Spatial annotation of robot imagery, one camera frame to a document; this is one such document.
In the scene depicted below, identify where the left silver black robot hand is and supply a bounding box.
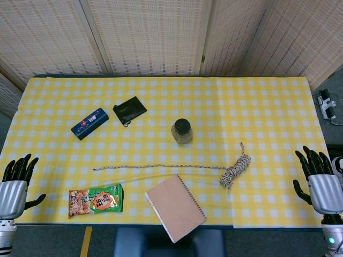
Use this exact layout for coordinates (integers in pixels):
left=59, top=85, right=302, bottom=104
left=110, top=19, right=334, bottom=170
left=0, top=154, right=47, bottom=219

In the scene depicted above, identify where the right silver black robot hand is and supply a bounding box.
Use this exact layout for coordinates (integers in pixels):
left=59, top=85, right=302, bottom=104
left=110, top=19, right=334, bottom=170
left=293, top=146, right=343, bottom=215

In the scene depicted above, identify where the speckled white braided rope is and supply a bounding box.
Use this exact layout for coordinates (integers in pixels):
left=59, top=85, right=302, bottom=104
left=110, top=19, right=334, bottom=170
left=93, top=142, right=252, bottom=190

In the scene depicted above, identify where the black white sneaker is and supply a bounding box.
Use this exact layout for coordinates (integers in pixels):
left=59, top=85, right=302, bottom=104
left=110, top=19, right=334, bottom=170
left=331, top=156, right=343, bottom=186

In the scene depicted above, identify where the green orange snack bag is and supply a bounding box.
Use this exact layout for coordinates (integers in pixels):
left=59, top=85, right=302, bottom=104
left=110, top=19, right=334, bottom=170
left=68, top=183, right=124, bottom=219

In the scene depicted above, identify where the white power strip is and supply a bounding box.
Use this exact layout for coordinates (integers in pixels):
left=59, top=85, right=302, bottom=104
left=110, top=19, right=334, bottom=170
left=317, top=89, right=338, bottom=120

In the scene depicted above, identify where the yellow floor tape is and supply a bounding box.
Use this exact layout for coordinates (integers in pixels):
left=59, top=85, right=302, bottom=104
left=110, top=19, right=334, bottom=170
left=80, top=226, right=93, bottom=257

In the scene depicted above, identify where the dark blue printed box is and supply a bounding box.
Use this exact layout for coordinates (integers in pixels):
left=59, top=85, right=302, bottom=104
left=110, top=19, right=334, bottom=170
left=71, top=108, right=110, bottom=141

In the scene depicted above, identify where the yellow white checkered tablecloth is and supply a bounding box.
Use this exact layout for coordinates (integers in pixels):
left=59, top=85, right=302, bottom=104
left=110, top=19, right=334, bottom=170
left=0, top=76, right=339, bottom=230

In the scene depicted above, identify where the dark blue padded seat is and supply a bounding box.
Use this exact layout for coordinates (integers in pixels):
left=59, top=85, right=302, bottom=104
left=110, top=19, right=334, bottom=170
left=113, top=228, right=227, bottom=257

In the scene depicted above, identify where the brown spiral notebook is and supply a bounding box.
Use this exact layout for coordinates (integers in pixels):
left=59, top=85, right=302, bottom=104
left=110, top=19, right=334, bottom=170
left=145, top=173, right=207, bottom=244

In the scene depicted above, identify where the woven bamboo screen panel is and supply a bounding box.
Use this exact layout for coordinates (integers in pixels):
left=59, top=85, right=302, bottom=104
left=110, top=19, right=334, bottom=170
left=80, top=0, right=214, bottom=77
left=199, top=0, right=269, bottom=77
left=0, top=0, right=108, bottom=90
left=245, top=0, right=343, bottom=90

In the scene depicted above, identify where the clear jar with black lid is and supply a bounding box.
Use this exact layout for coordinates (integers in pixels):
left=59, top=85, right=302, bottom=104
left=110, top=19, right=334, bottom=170
left=170, top=118, right=193, bottom=145

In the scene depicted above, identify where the white power cable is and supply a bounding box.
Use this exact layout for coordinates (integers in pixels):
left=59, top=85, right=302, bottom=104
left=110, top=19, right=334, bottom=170
left=329, top=92, right=343, bottom=126

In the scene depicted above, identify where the black drawstring pouch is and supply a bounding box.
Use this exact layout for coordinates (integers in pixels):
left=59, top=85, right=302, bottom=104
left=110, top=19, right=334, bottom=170
left=112, top=96, right=148, bottom=127

